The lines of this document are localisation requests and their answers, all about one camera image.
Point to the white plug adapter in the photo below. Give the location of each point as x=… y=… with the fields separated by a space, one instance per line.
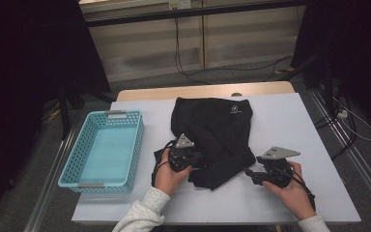
x=342 y=114

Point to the metal floor rail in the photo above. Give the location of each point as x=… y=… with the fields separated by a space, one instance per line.
x=357 y=158
x=50 y=180

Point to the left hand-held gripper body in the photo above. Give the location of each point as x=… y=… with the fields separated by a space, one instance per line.
x=182 y=158

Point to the round grey table grommet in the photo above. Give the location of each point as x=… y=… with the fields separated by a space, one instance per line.
x=236 y=94

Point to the person's left hand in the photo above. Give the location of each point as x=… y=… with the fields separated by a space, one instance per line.
x=169 y=179

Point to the white wall socket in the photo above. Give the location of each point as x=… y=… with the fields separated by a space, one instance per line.
x=179 y=4

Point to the black curtain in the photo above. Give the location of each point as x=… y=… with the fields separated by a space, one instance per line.
x=354 y=42
x=19 y=80

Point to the black pants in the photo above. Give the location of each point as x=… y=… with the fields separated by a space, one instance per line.
x=215 y=129

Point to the wooden table with white top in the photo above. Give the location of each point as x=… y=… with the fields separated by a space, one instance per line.
x=286 y=122

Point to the person's right hand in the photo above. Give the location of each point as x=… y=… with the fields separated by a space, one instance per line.
x=294 y=193

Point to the light blue perforated plastic basket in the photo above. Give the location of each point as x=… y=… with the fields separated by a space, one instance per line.
x=109 y=151

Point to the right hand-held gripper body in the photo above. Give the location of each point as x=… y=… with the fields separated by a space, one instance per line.
x=275 y=170

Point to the black metal stand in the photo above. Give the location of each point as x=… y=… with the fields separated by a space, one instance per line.
x=302 y=66

